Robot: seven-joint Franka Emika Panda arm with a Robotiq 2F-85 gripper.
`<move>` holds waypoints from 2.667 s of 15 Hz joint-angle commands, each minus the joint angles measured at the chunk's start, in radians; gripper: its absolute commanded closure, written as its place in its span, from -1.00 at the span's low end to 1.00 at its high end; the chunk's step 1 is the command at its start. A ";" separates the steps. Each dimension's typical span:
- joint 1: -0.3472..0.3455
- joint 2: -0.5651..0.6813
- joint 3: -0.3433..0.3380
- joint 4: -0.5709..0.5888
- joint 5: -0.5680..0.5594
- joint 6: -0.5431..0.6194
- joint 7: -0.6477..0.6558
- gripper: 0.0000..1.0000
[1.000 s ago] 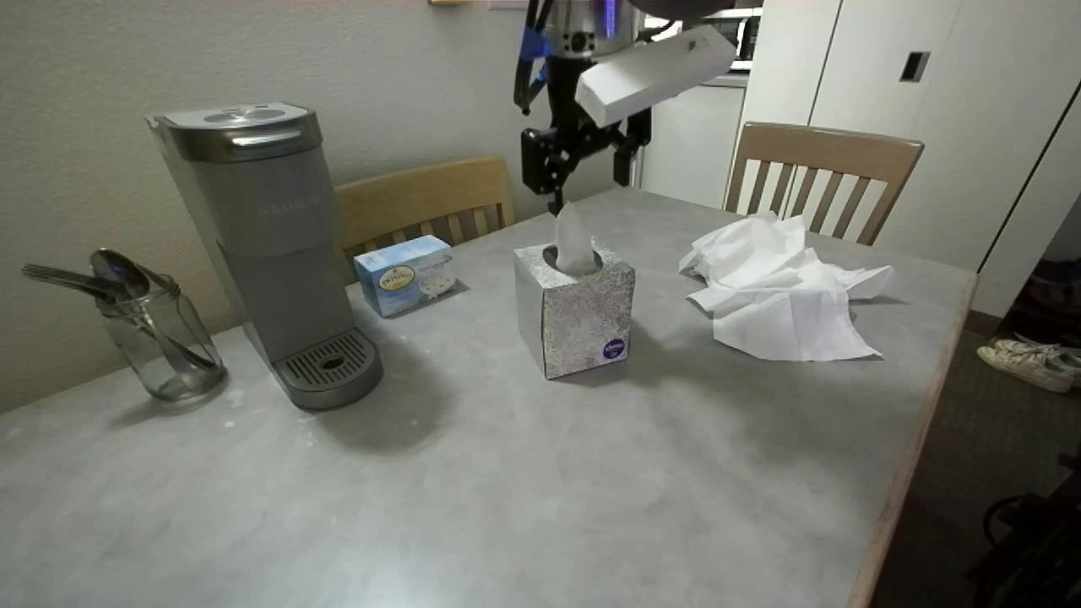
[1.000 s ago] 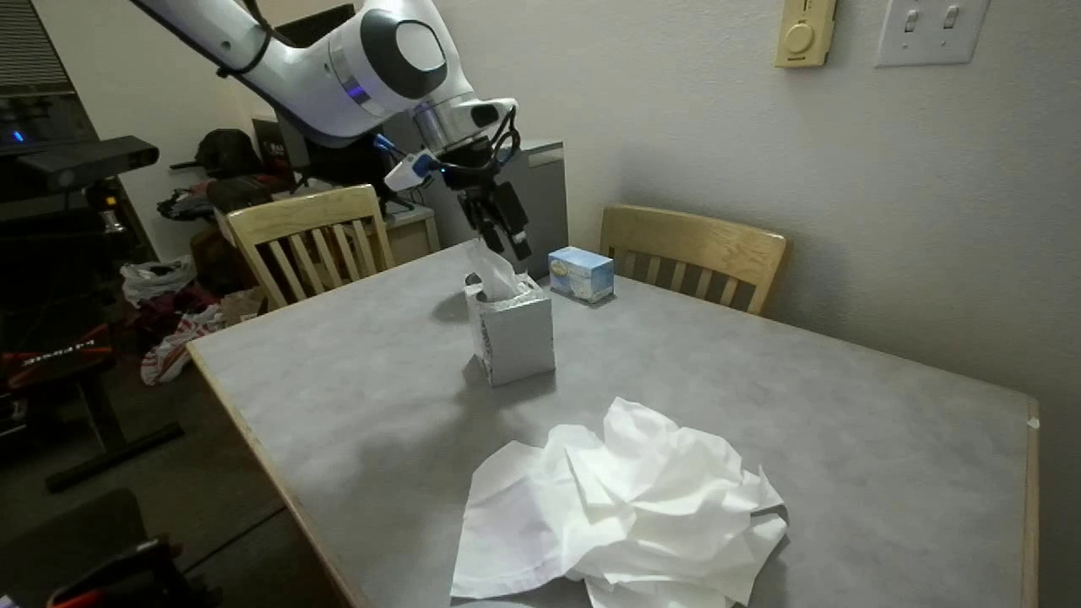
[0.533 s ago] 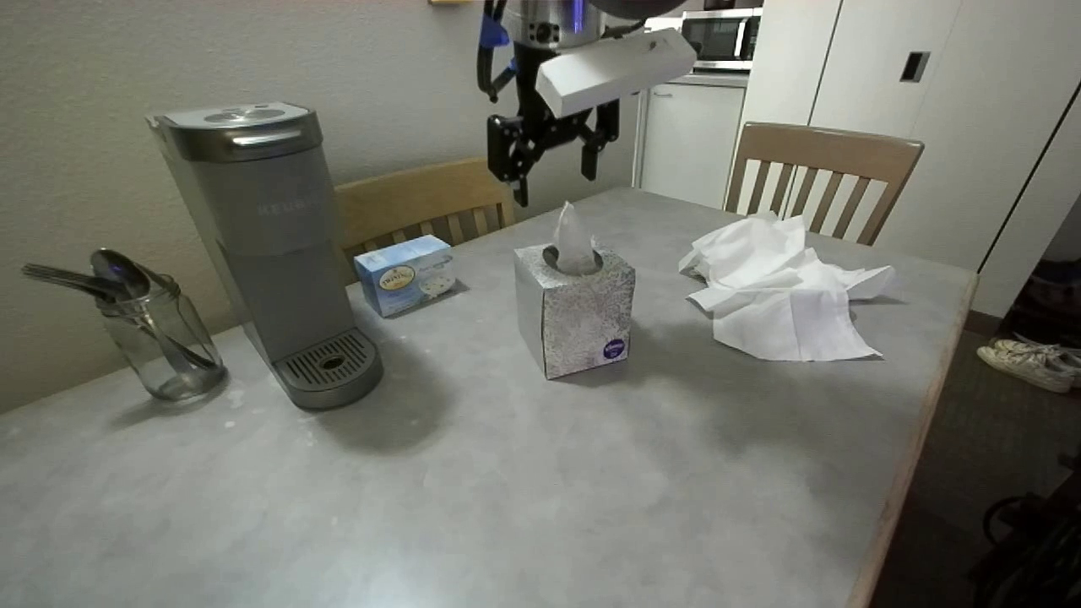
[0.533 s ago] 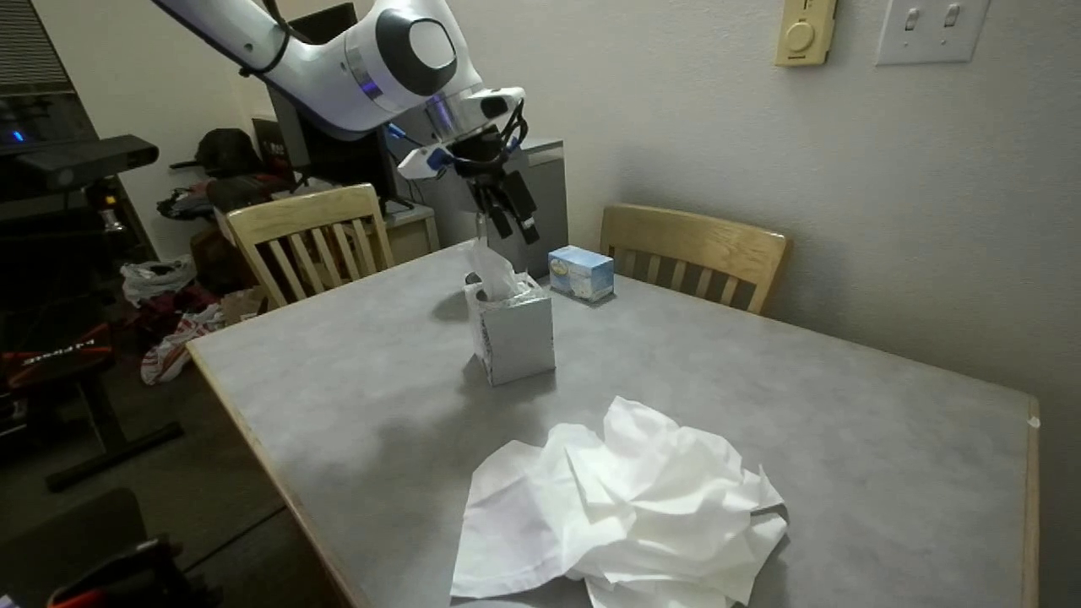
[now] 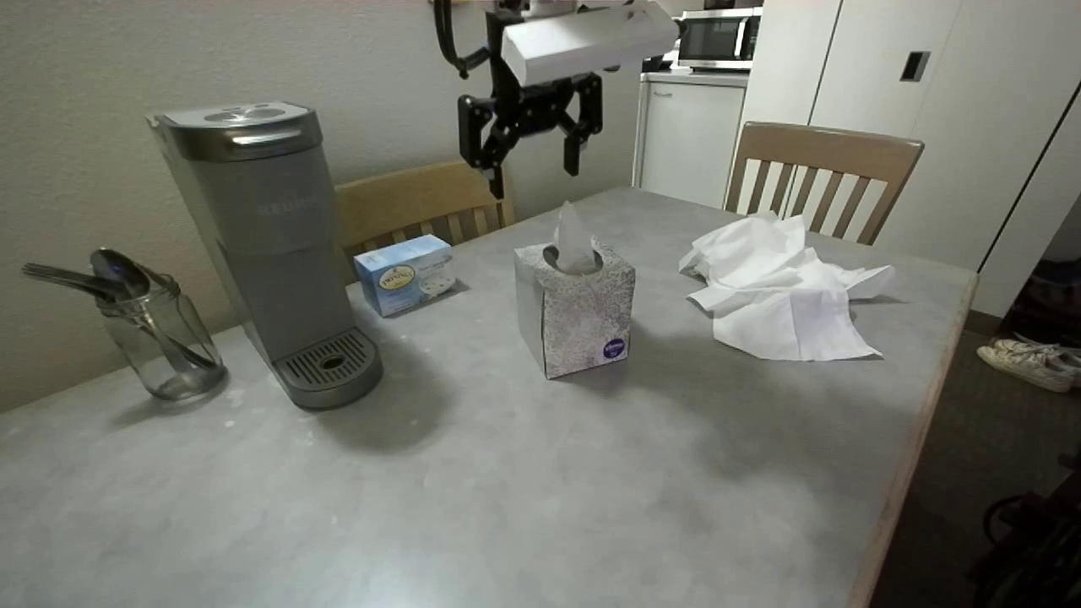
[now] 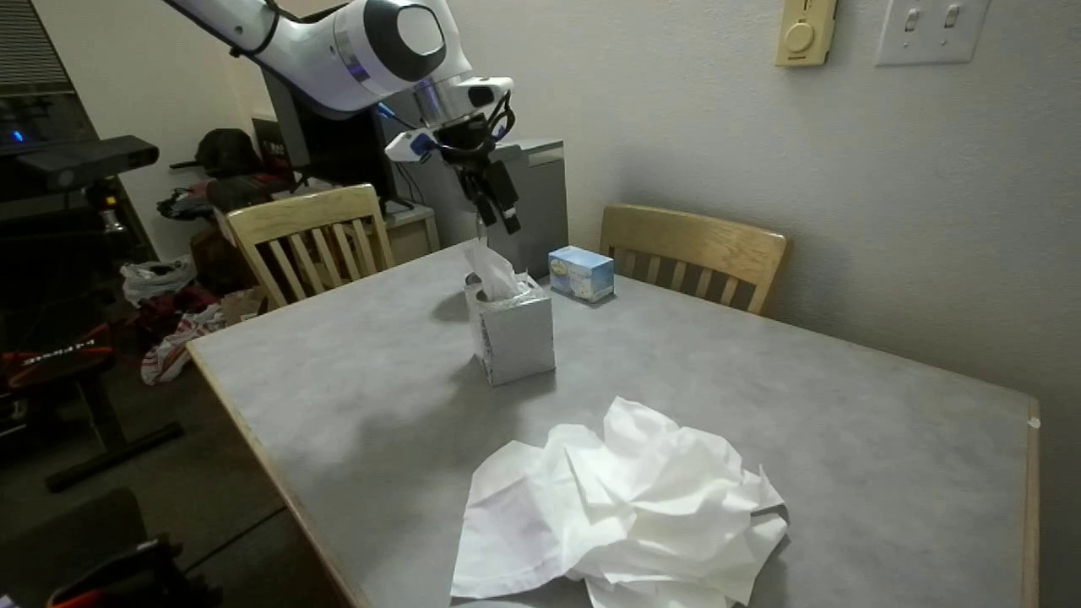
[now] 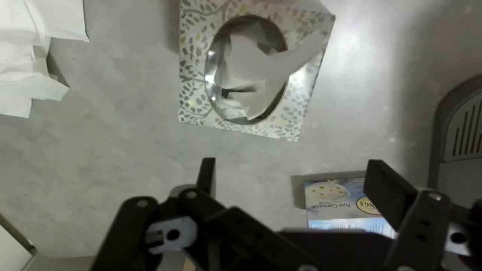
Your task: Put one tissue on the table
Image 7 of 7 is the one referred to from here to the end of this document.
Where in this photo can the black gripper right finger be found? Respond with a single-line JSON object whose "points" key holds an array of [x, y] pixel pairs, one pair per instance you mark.
{"points": [[426, 225]]}

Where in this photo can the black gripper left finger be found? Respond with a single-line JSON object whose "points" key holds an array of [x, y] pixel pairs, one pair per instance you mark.
{"points": [[129, 234]]}

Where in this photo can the grey patterned tissue box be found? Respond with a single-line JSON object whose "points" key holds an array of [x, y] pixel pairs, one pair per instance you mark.
{"points": [[196, 64]]}

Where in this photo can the white tissue pile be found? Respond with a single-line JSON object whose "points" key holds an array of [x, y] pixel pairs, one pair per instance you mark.
{"points": [[24, 64]]}

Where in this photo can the grey coffee maker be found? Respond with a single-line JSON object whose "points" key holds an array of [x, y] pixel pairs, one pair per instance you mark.
{"points": [[459, 165]]}

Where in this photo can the blue cardboard box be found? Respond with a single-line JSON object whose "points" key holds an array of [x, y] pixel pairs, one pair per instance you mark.
{"points": [[333, 200]]}

